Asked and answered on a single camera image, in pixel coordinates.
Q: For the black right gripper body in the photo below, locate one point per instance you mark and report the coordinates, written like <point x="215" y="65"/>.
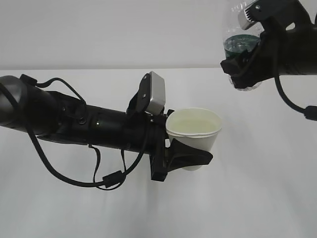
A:
<point x="292" y="45"/>

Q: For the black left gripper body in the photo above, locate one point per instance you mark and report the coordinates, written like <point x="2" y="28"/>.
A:
<point x="146" y="134"/>

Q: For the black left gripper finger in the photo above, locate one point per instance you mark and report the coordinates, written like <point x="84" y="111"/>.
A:
<point x="179" y="156"/>

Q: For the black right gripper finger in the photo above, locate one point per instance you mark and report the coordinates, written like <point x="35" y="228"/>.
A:
<point x="247" y="69"/>

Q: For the clear water bottle green label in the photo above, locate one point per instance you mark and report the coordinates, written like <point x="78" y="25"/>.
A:
<point x="235" y="39"/>

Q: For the white paper cup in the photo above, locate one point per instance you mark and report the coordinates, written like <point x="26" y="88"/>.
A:
<point x="195" y="127"/>

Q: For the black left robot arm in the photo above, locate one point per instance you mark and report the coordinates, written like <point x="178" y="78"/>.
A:
<point x="27" y="105"/>

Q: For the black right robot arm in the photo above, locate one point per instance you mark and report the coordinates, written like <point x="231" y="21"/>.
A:
<point x="276" y="53"/>

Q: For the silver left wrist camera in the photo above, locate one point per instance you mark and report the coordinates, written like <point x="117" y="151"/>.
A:
<point x="149" y="99"/>

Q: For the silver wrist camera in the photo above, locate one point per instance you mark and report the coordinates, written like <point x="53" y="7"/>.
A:
<point x="149" y="99"/>
<point x="262" y="10"/>

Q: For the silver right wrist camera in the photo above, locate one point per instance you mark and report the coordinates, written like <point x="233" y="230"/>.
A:
<point x="262" y="10"/>

